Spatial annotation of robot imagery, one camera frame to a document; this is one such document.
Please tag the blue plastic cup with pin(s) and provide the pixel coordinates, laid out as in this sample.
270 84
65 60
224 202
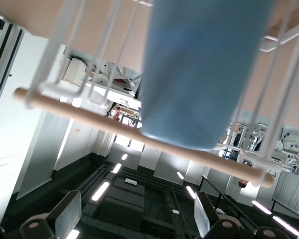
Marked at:
201 74

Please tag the white cardboard box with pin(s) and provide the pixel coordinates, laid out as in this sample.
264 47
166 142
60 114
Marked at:
73 71

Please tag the white shelf board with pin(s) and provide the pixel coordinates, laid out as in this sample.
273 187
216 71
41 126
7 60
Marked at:
114 93

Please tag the brown table cover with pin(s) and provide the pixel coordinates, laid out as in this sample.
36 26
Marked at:
30 15

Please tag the ceiling strip light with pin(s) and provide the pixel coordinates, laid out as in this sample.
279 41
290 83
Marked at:
191 192
116 168
180 175
73 234
285 224
124 156
100 191
261 206

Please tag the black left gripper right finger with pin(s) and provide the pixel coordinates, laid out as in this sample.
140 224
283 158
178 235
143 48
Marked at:
204 216

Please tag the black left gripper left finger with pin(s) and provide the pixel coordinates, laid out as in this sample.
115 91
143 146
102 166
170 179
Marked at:
69 214

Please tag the wooden rack rod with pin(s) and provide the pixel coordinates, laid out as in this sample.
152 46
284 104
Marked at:
89 113

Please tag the white metal frame equipment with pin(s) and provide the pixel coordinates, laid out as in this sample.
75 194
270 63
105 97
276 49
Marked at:
295 152

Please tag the person in background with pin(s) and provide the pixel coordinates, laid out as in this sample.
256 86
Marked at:
243 183

